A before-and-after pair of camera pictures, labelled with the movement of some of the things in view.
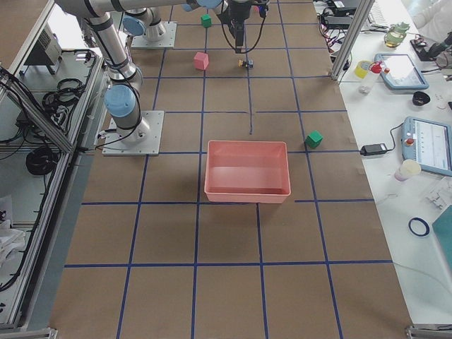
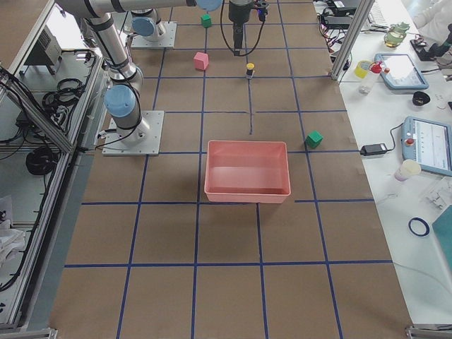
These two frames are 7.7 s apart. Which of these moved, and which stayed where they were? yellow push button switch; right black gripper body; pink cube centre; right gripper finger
Moved: yellow push button switch
Stayed: right black gripper body; pink cube centre; right gripper finger
